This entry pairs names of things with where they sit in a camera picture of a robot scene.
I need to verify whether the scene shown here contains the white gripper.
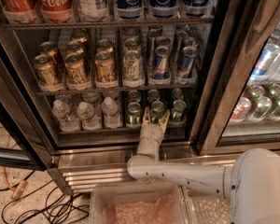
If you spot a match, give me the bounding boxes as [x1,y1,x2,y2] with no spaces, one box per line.
[140,106,170,145]

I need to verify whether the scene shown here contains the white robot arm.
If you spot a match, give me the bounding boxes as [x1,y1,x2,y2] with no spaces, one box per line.
[127,108,280,224]

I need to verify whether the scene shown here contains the blue silver can left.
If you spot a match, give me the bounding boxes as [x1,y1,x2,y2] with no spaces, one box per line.
[153,46,170,80]

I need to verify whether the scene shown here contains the blue silver can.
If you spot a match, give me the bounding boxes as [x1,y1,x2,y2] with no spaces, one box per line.
[177,46,199,78]
[153,46,170,80]

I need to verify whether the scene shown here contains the white green soda can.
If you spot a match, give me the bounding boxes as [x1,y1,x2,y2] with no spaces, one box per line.
[123,50,143,81]

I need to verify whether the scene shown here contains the blue silver can right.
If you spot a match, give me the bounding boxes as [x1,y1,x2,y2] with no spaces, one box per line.
[177,46,199,78]

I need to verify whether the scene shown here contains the gold can front right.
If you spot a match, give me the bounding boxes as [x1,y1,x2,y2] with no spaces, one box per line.
[95,51,117,83]

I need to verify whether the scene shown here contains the gold can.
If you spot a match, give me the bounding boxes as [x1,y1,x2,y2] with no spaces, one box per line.
[95,51,117,83]
[39,41,64,71]
[65,52,88,85]
[66,41,85,57]
[34,54,61,86]
[96,39,114,53]

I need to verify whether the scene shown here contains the red white can right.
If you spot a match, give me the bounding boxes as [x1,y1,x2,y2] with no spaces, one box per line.
[231,97,251,122]

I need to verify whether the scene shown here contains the gold can back right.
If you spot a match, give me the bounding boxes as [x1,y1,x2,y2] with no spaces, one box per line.
[96,39,114,53]

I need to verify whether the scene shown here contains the glass fridge door right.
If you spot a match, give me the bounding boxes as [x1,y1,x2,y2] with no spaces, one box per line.
[191,0,280,155]

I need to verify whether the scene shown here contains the stainless steel fridge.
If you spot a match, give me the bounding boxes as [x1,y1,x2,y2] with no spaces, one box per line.
[0,0,280,195]

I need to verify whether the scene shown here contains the gold can front middle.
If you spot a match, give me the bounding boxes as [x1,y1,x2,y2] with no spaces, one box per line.
[65,52,88,85]

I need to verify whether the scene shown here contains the gold can back middle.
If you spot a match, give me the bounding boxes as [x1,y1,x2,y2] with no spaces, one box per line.
[66,41,85,57]

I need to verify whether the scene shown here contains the gold can front left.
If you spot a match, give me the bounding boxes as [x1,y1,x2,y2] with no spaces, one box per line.
[34,54,61,86]

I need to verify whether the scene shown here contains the gold can back left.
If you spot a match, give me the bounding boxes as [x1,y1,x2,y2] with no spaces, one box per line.
[39,41,64,71]

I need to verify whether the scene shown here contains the water bottle front right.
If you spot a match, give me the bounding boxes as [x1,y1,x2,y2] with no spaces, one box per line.
[102,97,122,129]

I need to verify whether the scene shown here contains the water bottle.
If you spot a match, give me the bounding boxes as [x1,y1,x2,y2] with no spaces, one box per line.
[102,97,122,129]
[52,100,80,133]
[77,102,102,131]

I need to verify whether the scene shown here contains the water bottle front middle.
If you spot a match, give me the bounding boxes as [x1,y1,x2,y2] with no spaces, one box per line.
[77,102,102,131]

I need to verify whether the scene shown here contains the clear bin pink wrap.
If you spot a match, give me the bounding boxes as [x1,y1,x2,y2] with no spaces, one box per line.
[89,181,189,224]

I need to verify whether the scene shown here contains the water bottle front left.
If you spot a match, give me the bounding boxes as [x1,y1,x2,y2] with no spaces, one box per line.
[52,100,80,133]

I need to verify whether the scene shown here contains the clear bin bubble wrap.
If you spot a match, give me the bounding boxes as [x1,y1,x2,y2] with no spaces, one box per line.
[182,187,231,224]

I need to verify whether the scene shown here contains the blue pepsi bottle left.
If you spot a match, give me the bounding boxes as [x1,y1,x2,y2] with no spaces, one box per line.
[117,0,142,20]

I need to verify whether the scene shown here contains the white labelled bottle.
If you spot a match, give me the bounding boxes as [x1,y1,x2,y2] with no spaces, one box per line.
[79,0,107,19]

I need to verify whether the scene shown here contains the red cola bottle right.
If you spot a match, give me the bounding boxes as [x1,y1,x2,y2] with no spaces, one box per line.
[41,0,73,23]

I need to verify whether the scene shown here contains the black cables on floor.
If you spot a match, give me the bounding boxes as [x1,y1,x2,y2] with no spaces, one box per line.
[0,165,91,224]

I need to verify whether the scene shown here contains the orange cable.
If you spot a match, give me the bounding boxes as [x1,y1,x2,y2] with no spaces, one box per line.
[1,135,18,191]

